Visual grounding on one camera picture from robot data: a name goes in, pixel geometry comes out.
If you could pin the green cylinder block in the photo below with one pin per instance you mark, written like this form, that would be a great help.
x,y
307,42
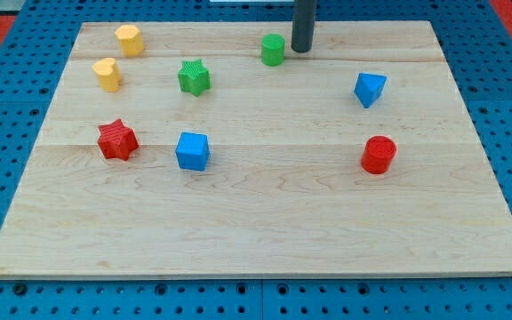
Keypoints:
x,y
272,50

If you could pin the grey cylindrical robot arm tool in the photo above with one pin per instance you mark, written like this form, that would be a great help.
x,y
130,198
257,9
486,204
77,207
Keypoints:
x,y
303,25

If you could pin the blue triangular prism block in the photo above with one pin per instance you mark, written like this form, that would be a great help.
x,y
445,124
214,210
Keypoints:
x,y
369,88

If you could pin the blue cube block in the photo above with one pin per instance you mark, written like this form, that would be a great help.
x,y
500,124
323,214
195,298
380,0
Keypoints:
x,y
192,151

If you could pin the red star block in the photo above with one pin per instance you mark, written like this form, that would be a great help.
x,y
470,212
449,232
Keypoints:
x,y
117,140

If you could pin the light wooden board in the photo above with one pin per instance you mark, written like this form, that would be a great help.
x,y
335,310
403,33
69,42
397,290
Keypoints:
x,y
283,194

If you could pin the yellow heart block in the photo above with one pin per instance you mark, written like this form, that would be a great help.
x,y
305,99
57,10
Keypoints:
x,y
108,74

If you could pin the green star block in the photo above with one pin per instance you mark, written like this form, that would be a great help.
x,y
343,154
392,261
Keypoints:
x,y
194,77

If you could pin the red cylinder block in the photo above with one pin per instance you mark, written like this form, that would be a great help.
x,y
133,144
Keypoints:
x,y
378,154

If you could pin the blue perforated metal base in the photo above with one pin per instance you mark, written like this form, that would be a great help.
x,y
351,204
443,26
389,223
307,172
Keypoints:
x,y
35,39

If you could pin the yellow hexagon block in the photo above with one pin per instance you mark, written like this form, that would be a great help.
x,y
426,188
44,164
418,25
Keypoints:
x,y
130,40

